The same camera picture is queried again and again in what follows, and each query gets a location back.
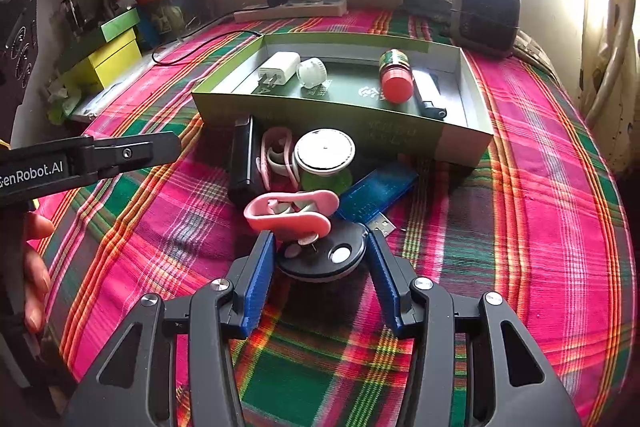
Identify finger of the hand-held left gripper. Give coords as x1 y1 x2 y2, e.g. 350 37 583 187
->
82 132 181 180

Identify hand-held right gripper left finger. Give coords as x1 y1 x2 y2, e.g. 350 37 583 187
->
60 231 277 427

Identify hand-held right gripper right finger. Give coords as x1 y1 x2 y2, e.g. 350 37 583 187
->
364 232 583 427

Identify black round disc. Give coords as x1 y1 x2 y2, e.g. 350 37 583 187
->
272 223 370 283

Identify pink clip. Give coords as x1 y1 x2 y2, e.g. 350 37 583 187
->
243 190 341 244

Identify blue USB stick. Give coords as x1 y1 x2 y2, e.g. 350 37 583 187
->
334 162 420 238

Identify black rectangular device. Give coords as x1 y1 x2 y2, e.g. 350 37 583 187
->
227 117 266 202

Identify pink white cable winder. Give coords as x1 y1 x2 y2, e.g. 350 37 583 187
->
256 127 301 198

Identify green jar with white lid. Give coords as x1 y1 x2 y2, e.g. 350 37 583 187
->
293 128 357 195

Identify white USB charger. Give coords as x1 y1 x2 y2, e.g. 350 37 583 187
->
257 52 301 92

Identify silver black lighter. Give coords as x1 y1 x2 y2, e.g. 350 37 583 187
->
411 69 447 118

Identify red cap brown bottle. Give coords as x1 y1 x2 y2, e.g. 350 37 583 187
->
377 49 415 104

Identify green cardboard box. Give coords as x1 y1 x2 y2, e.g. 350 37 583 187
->
191 32 495 168

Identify person's left hand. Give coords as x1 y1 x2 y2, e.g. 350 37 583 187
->
25 213 56 334

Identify clear plastic packet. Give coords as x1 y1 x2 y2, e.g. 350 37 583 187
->
70 57 166 122

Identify crumpled paper wrappers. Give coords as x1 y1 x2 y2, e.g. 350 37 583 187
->
40 77 83 125

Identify yellow box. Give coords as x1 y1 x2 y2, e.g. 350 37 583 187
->
60 29 142 95

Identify blue box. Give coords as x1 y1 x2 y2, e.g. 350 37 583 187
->
137 14 163 50

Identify clear plastic container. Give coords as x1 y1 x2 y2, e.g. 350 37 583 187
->
150 0 211 40

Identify white power strip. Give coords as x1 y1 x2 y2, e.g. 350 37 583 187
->
234 0 348 24

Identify black grilled appliance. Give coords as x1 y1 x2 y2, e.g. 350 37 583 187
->
450 0 522 58

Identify white curved tube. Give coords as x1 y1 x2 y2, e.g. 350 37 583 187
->
582 7 633 122

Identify small metal frame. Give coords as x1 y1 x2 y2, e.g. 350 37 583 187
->
61 0 88 38

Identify thin black cable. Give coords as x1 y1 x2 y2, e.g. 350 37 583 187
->
151 30 265 64

